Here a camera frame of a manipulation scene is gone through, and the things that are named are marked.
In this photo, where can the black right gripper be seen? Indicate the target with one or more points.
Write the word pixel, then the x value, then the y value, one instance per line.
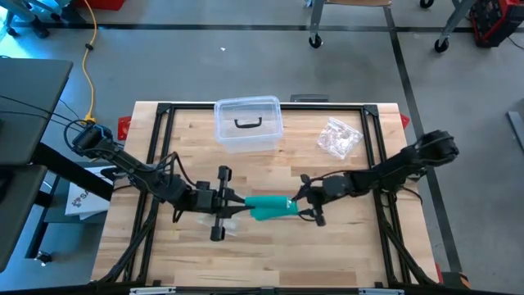
pixel 335 188

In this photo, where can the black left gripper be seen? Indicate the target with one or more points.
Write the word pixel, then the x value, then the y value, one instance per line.
pixel 204 201

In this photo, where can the teal elastic bandage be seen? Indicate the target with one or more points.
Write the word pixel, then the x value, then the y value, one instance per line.
pixel 270 207

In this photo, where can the clear plastic bag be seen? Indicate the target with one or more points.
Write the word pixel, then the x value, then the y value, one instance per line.
pixel 204 223
pixel 339 137

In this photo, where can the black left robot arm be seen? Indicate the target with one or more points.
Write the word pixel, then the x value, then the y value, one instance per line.
pixel 135 168

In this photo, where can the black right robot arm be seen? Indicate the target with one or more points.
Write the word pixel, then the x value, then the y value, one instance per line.
pixel 401 164

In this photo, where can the clear plastic storage box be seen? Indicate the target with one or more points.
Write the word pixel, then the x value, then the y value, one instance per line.
pixel 249 139

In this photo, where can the crumpled clear plastic bag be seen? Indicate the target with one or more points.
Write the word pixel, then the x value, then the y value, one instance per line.
pixel 339 137

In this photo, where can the silver edge plate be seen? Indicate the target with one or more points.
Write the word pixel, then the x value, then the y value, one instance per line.
pixel 380 291
pixel 153 291

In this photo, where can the red table clamp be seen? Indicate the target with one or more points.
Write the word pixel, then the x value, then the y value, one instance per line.
pixel 404 121
pixel 124 128
pixel 439 272

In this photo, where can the white printed box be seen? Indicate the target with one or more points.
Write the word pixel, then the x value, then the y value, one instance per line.
pixel 82 201

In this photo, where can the grey cart leg with caster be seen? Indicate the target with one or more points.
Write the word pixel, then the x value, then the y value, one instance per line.
pixel 450 24
pixel 315 24

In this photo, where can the grey metal bar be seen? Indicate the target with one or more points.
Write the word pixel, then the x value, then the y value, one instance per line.
pixel 516 131

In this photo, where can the dark desk top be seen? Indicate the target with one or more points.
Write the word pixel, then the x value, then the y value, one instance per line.
pixel 16 213

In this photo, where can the grey desk top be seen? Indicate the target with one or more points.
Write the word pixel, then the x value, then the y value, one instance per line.
pixel 37 82

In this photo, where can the red plastic tote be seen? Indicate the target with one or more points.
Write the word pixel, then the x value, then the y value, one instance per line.
pixel 98 4

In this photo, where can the red and black crate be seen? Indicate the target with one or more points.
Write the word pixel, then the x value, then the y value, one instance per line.
pixel 495 22

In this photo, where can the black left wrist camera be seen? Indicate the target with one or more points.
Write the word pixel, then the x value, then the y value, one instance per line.
pixel 206 187

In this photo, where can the dark grey edge bracket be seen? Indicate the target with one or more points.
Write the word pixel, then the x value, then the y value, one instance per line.
pixel 309 98

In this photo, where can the black aluminium table frame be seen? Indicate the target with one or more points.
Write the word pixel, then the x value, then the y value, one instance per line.
pixel 196 106

